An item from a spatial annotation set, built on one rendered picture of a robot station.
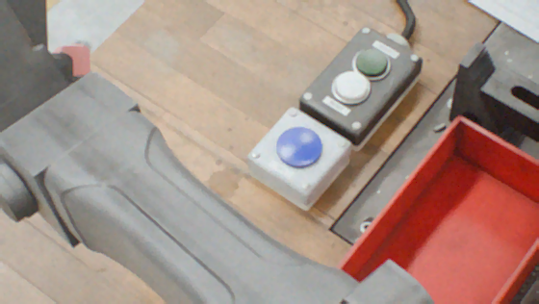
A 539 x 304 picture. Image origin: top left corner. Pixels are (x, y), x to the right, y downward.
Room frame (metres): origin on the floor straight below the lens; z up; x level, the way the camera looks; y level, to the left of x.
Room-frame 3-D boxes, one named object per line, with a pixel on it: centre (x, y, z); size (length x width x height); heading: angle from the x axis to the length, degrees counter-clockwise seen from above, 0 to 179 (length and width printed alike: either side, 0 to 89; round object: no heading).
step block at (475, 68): (0.54, -0.20, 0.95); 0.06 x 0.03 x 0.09; 49
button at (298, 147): (0.51, -0.03, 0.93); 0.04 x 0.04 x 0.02
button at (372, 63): (0.59, -0.10, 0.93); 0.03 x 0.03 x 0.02
